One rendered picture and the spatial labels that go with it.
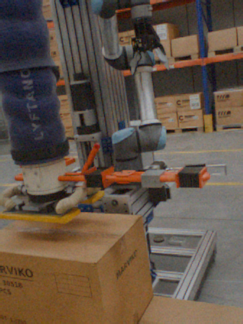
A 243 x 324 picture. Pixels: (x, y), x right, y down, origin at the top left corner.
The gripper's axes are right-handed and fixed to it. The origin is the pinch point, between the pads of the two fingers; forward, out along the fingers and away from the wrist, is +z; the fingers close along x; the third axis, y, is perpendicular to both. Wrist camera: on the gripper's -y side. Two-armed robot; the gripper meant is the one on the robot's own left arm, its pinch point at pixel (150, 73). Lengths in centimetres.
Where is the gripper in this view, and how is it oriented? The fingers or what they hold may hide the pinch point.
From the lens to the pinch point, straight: 149.2
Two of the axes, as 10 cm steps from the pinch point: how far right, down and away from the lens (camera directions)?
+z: 1.5, 9.5, 2.6
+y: -4.1, 3.0, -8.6
